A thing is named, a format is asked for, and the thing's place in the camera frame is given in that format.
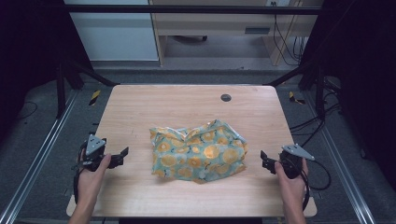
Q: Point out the person's left hand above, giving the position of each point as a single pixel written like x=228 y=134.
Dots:
x=91 y=182

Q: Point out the yellow black tape strip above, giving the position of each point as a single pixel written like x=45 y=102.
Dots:
x=95 y=97
x=294 y=98

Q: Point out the black metal frame post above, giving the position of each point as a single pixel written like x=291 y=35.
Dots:
x=320 y=91

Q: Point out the white cabinet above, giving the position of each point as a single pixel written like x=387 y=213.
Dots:
x=115 y=37

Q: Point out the black metal frame crossbar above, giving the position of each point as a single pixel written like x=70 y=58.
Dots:
x=193 y=9

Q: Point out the green cloth with orange print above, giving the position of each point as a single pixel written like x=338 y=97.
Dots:
x=199 y=152

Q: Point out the black metal frame strut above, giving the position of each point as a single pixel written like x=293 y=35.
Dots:
x=93 y=73
x=289 y=74

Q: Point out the aluminium floor rail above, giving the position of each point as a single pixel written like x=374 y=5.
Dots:
x=40 y=149
x=339 y=161

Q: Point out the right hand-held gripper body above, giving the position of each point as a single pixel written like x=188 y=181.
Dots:
x=292 y=160

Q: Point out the dark round table grommet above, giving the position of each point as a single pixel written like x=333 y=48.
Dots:
x=225 y=97

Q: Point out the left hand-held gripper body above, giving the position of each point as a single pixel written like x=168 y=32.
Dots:
x=95 y=146

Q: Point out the black curtain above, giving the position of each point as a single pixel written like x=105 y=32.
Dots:
x=28 y=46
x=364 y=77

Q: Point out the person's right hand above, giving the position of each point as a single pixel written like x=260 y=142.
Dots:
x=291 y=186

